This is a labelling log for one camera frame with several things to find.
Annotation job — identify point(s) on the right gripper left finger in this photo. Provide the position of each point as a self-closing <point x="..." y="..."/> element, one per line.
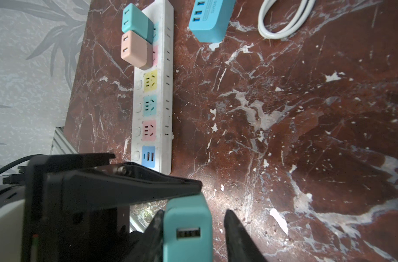
<point x="147" y="246"/>

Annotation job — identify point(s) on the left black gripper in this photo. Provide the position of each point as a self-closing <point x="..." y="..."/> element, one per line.
<point x="77" y="206"/>

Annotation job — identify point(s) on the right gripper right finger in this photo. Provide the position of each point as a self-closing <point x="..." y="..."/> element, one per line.
<point x="240" y="246"/>

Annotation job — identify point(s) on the teal power strip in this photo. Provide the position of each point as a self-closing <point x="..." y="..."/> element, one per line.
<point x="210" y="18"/>

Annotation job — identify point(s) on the pink adapter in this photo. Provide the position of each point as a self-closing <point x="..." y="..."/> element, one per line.
<point x="136" y="51"/>

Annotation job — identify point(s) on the white long power strip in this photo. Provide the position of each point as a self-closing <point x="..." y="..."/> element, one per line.
<point x="151" y="139"/>

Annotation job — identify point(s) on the teal adapter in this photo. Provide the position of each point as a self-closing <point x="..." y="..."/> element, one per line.
<point x="187" y="230"/>
<point x="133" y="19"/>

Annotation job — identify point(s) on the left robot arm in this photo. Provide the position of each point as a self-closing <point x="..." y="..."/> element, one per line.
<point x="12" y="205"/>

